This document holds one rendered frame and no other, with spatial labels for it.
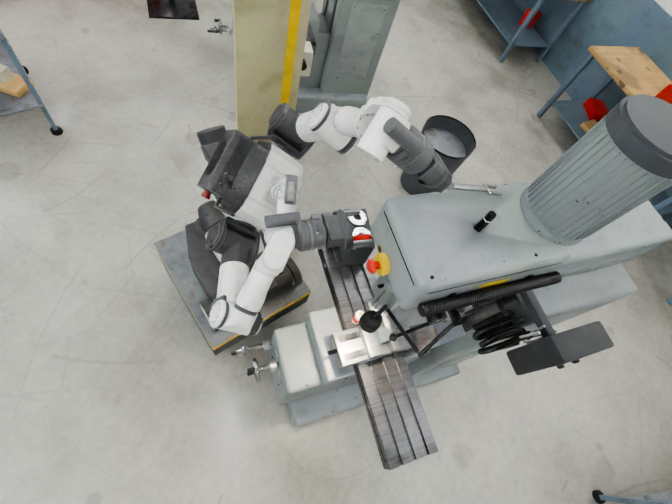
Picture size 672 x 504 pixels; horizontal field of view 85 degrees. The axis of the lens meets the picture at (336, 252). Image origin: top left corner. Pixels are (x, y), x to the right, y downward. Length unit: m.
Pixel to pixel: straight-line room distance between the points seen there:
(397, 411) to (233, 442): 1.19
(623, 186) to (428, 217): 0.40
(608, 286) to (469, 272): 0.88
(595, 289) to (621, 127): 0.84
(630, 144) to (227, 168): 0.98
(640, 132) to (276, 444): 2.32
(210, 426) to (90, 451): 0.64
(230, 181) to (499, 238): 0.78
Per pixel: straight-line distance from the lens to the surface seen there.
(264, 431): 2.58
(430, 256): 0.88
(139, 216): 3.16
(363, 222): 1.77
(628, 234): 1.58
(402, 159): 0.83
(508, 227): 1.05
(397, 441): 1.74
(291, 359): 1.87
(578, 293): 1.60
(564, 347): 1.22
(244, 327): 1.04
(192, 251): 2.29
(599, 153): 0.98
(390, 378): 1.75
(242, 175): 1.18
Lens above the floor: 2.58
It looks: 59 degrees down
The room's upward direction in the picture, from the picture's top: 25 degrees clockwise
